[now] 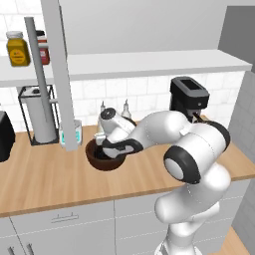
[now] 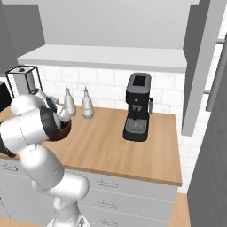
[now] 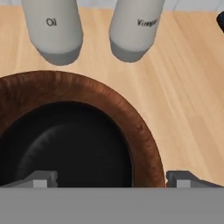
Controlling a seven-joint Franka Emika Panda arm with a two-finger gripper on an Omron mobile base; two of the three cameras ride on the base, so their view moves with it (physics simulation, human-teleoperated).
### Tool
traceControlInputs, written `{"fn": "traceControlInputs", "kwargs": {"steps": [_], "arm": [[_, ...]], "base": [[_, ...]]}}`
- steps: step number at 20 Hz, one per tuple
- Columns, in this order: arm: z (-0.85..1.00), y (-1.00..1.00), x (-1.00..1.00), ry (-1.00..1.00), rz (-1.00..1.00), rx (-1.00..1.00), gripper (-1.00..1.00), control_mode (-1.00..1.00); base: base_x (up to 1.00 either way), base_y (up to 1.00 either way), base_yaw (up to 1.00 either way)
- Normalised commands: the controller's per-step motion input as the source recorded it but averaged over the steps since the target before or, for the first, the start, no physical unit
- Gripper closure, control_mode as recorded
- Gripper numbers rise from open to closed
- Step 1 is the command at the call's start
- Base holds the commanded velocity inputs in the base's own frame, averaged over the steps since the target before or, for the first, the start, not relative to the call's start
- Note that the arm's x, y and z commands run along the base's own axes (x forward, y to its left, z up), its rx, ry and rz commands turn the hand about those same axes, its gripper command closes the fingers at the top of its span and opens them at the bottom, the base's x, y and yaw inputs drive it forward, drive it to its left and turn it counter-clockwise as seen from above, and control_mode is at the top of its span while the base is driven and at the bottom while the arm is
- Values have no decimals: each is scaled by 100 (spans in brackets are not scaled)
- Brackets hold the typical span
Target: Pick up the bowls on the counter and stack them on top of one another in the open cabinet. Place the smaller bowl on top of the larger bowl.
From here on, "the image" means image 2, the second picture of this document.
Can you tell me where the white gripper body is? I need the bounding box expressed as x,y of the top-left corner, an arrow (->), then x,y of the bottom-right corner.
57,106 -> 72,124

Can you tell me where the black coffee machine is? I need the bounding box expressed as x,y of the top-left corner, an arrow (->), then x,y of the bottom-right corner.
122,72 -> 155,143

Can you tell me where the grey drawer front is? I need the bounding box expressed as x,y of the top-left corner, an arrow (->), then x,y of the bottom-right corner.
0,158 -> 34,190
78,205 -> 172,227
77,187 -> 176,223
63,168 -> 178,205

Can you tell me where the black toaster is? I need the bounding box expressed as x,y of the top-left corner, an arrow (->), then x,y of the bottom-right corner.
0,81 -> 13,113

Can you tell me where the grey open wall cabinet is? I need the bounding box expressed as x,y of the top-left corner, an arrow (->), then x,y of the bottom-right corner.
16,0 -> 200,74

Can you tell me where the silver drawer handle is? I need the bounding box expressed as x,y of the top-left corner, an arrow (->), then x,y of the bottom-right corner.
98,218 -> 120,227
0,163 -> 19,172
97,200 -> 120,210
95,178 -> 120,189

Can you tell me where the grey cabinet door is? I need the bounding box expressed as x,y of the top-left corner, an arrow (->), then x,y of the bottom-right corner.
181,0 -> 227,137

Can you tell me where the grey closed wall cabinet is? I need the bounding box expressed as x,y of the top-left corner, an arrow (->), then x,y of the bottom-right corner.
0,0 -> 46,77

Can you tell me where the dark brown bowl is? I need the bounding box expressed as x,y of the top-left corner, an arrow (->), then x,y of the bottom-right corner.
47,118 -> 73,143

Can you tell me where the grey fridge handle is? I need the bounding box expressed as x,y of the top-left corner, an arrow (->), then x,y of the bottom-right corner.
205,39 -> 227,113

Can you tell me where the grey fridge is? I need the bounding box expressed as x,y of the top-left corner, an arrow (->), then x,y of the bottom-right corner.
186,35 -> 227,227

